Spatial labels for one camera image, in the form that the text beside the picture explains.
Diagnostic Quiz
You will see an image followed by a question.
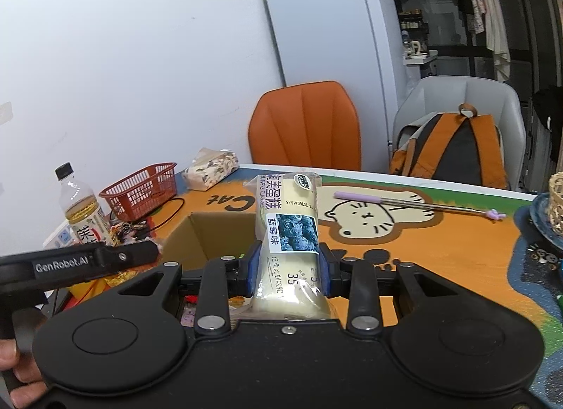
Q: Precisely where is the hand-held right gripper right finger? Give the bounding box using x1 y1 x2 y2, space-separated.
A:
316 242 463 334

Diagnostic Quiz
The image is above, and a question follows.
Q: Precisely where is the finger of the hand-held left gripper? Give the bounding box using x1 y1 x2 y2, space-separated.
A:
92 239 160 276

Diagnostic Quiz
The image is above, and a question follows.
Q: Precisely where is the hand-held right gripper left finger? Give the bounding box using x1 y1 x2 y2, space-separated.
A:
118 239 263 334

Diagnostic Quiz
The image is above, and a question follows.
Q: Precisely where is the brown cardboard box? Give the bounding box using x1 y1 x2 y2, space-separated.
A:
160 211 260 278

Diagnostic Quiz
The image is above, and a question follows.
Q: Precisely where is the white blueberry cake packet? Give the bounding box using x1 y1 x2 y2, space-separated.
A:
244 172 337 322

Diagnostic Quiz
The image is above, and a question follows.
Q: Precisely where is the person's left hand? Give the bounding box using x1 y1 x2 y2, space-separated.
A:
0 339 47 407

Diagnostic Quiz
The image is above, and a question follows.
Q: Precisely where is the pile of colourful small wrappers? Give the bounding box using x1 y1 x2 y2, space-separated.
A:
110 221 154 243

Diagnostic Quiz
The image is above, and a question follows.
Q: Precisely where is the white power strip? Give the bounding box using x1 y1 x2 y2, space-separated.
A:
43 220 82 249

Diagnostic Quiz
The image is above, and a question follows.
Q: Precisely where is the tea bottle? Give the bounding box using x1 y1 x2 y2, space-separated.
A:
54 163 119 247

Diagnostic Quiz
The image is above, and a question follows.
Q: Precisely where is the red plastic basket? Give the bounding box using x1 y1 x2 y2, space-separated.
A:
99 163 178 221

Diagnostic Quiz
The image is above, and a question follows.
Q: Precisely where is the printed tissue pack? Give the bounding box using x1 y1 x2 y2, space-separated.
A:
182 148 239 191

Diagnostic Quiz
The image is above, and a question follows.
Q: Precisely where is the orange chair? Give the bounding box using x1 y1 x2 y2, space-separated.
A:
247 80 362 171

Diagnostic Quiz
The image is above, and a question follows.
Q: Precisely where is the orange black backpack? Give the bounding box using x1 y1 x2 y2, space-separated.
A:
389 103 511 190

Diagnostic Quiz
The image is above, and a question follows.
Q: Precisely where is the blue plate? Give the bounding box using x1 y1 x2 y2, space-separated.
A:
528 193 563 253

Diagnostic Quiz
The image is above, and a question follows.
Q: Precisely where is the grey chair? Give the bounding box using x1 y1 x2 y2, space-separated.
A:
391 76 527 193

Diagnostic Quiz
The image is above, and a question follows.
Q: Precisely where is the woven bamboo basket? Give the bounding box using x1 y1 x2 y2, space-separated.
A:
548 174 563 237

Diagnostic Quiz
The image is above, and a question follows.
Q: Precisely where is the white kettle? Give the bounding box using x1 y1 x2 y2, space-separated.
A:
402 35 425 58

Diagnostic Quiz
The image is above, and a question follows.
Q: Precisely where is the white refrigerator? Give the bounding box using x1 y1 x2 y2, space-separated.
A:
263 0 410 121

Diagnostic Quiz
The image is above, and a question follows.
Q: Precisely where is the white hanging garment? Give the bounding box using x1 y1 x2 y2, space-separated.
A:
475 0 511 82

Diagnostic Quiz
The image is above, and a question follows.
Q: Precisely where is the metal stick purple handle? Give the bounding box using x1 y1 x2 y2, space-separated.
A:
333 191 506 221

